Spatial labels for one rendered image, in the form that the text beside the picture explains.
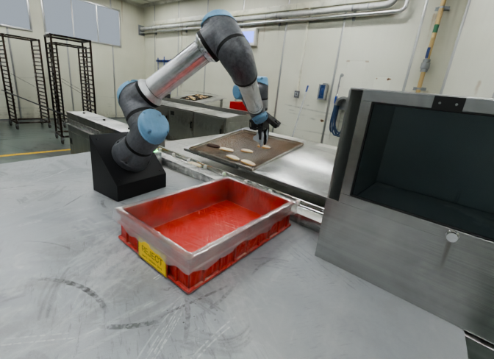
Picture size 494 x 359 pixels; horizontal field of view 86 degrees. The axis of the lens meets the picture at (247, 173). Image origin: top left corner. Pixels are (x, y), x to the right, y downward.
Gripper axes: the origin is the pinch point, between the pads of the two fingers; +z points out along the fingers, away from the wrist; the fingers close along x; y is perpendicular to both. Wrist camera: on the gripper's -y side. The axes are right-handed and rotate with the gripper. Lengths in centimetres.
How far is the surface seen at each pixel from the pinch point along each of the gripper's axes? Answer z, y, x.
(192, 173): 7.3, 19.8, 37.0
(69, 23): -109, 690, -264
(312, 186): 7.0, -36.3, 20.7
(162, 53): -36, 572, -435
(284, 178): 6.9, -22.4, 19.8
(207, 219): 5, -14, 66
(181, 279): -1, -31, 93
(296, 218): 8, -39, 45
